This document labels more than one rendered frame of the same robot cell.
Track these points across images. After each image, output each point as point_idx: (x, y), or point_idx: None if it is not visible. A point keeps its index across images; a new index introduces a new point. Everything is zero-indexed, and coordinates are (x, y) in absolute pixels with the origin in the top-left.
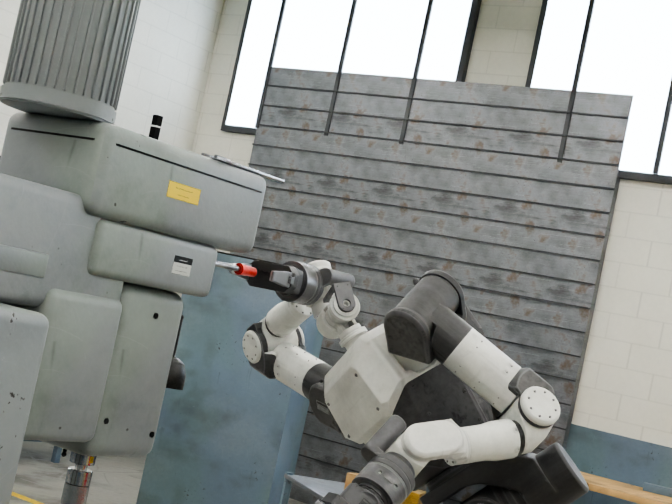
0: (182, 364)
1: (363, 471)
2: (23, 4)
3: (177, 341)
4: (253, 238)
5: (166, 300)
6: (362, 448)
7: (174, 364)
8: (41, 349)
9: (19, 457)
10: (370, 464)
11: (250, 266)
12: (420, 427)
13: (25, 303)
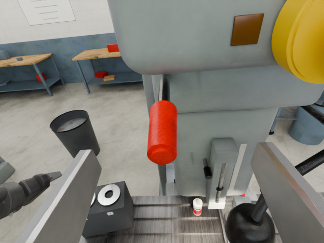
0: (237, 224)
1: (12, 184)
2: None
3: (256, 207)
4: (114, 31)
5: None
6: (5, 188)
7: (234, 210)
8: (141, 75)
9: (147, 107)
10: (4, 186)
11: (157, 127)
12: None
13: None
